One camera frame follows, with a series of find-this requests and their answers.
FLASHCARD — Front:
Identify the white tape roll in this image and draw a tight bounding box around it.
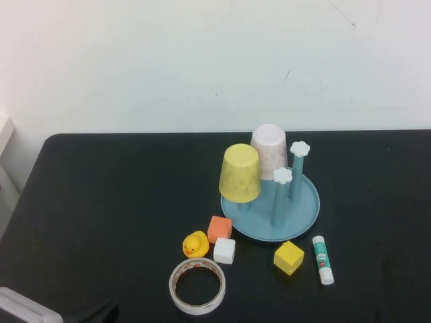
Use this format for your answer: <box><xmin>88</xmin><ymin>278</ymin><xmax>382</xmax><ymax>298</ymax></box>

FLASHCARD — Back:
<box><xmin>167</xmin><ymin>258</ymin><xmax>226</xmax><ymax>316</ymax></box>

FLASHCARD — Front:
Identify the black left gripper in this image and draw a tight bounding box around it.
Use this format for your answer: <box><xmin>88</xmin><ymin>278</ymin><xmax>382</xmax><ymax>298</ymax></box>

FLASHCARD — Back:
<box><xmin>63</xmin><ymin>301</ymin><xmax>121</xmax><ymax>323</ymax></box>

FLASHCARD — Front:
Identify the yellow rubber duck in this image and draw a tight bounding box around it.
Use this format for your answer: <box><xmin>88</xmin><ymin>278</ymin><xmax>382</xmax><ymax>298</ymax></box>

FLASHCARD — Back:
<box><xmin>182</xmin><ymin>230</ymin><xmax>209</xmax><ymax>259</ymax></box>

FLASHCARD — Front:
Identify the yellow cube block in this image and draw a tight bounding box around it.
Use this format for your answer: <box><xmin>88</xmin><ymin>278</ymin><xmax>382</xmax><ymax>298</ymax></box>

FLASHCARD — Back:
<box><xmin>273</xmin><ymin>240</ymin><xmax>305</xmax><ymax>277</ymax></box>

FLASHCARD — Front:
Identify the white foam cube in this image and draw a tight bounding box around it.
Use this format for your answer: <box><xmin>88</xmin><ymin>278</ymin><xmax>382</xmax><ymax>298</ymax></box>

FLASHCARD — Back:
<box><xmin>212</xmin><ymin>237</ymin><xmax>236</xmax><ymax>266</ymax></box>

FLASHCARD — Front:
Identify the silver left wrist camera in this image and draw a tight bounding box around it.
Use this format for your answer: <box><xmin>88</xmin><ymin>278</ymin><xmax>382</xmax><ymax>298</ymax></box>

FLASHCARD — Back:
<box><xmin>0</xmin><ymin>287</ymin><xmax>64</xmax><ymax>323</ymax></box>

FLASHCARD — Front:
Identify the orange foam cube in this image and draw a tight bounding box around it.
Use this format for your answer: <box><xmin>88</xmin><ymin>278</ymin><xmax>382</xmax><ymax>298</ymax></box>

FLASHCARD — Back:
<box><xmin>206</xmin><ymin>216</ymin><xmax>233</xmax><ymax>244</ymax></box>

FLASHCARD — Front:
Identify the blue cup stand with pegs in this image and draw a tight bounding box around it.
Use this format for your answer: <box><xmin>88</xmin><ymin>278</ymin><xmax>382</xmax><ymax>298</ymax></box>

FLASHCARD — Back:
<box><xmin>220</xmin><ymin>141</ymin><xmax>321</xmax><ymax>242</ymax></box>

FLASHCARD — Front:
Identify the green white glue stick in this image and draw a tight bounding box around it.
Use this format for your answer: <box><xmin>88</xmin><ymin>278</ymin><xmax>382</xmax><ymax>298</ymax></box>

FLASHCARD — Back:
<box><xmin>311</xmin><ymin>236</ymin><xmax>335</xmax><ymax>286</ymax></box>

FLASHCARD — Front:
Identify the yellow plastic cup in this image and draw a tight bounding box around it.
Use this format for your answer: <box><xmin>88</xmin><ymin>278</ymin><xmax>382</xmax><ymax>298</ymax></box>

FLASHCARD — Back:
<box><xmin>218</xmin><ymin>143</ymin><xmax>263</xmax><ymax>204</ymax></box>

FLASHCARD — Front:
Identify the pale pink plastic cup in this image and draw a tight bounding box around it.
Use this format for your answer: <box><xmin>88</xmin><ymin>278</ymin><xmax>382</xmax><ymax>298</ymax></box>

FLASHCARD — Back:
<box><xmin>251</xmin><ymin>124</ymin><xmax>288</xmax><ymax>181</ymax></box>

